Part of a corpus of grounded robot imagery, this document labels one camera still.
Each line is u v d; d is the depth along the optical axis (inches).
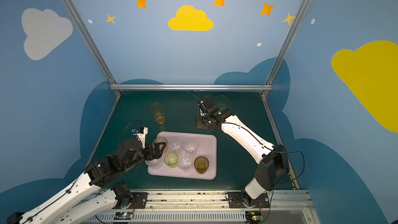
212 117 22.3
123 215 27.8
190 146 34.8
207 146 36.7
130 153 20.3
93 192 18.6
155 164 33.7
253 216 27.8
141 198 29.9
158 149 25.5
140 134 24.5
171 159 33.9
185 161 33.3
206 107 24.0
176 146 36.2
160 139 38.5
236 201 29.2
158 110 38.4
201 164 33.2
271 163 16.3
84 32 33.8
